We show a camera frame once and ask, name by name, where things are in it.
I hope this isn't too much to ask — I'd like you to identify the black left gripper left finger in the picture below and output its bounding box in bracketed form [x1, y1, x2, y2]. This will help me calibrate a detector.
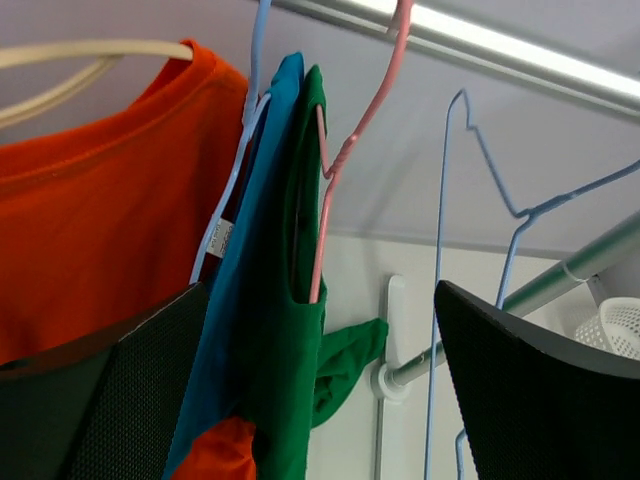
[1, 283, 208, 479]

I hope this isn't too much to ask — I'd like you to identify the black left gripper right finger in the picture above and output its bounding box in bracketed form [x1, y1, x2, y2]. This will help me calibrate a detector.
[434, 281, 639, 479]

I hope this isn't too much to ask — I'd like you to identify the light blue wire hanger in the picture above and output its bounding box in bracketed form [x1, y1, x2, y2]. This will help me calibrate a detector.
[422, 88, 640, 480]

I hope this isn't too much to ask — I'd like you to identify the green t shirt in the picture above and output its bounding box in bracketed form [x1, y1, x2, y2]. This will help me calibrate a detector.
[233, 66, 389, 479]

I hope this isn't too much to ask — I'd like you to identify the pink wire hanger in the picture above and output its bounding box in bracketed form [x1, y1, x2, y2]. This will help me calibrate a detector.
[308, 0, 414, 304]

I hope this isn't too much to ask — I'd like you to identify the blue t shirt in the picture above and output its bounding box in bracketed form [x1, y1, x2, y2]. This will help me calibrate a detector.
[163, 52, 305, 479]

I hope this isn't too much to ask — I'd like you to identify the orange t shirt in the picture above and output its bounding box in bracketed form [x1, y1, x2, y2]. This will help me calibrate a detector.
[0, 38, 259, 480]

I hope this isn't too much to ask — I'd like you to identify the cream plastic hanger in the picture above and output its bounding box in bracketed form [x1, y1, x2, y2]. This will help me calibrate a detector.
[0, 39, 195, 129]

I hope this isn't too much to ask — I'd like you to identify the white perforated basket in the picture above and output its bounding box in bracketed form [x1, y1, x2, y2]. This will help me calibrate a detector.
[573, 297, 640, 360]

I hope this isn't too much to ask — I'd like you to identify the white clothes rack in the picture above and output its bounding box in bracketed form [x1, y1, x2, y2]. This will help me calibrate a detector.
[269, 0, 640, 480]

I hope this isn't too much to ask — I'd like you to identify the blue wire hanger on rail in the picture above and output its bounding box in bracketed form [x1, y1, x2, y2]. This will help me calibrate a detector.
[189, 0, 272, 284]

